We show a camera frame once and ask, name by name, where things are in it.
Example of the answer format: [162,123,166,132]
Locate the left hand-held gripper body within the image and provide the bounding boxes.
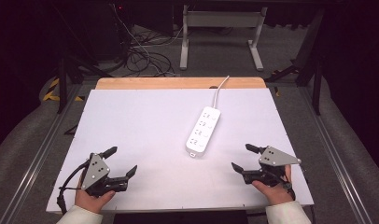
[80,152,129,198]

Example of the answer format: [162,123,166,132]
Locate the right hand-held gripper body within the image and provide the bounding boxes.
[242,145,302,188]

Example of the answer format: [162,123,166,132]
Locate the white power strip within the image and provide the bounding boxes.
[185,105,222,159]

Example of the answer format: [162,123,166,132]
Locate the person's right hand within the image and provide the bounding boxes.
[251,164,294,206]

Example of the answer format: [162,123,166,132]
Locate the person's left hand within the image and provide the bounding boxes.
[74,176,117,215]

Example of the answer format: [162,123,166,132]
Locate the black tripod stand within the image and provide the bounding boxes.
[265,8,327,116]
[51,6,114,115]

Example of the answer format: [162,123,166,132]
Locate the wooden table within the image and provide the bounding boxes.
[94,77,268,91]

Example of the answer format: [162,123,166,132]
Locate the white metal stand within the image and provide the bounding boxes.
[179,4,269,72]

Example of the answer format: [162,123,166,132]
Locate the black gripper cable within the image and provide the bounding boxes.
[56,161,91,216]
[279,164,307,202]

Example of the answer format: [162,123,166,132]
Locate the white power strip cable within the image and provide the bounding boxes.
[212,75,231,109]

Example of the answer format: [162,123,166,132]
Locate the tangle of floor cables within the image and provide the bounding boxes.
[111,3,179,77]

